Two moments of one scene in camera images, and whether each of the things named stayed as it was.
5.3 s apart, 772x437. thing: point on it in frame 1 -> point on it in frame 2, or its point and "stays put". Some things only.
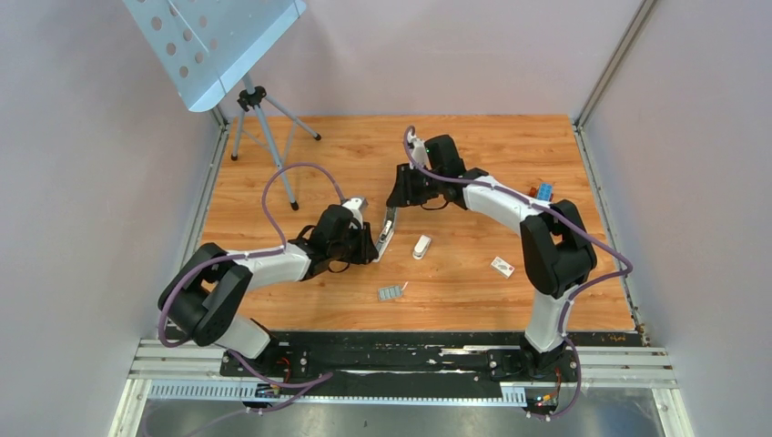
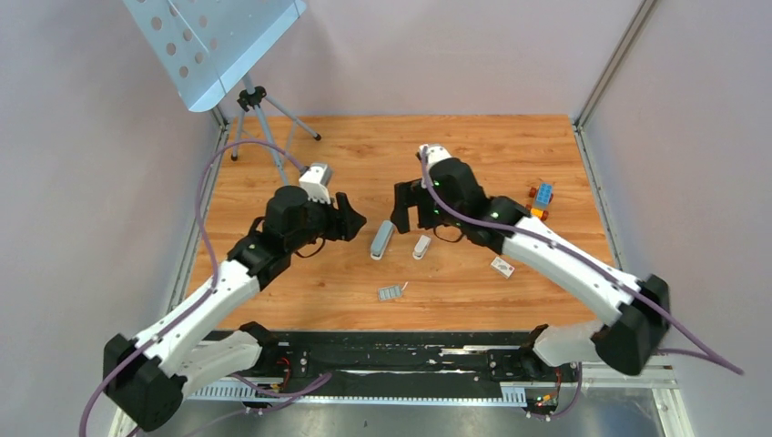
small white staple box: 502,268 stays put
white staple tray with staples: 391,292 stays put
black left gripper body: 353,248 -> 326,225
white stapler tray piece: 421,248 stays put
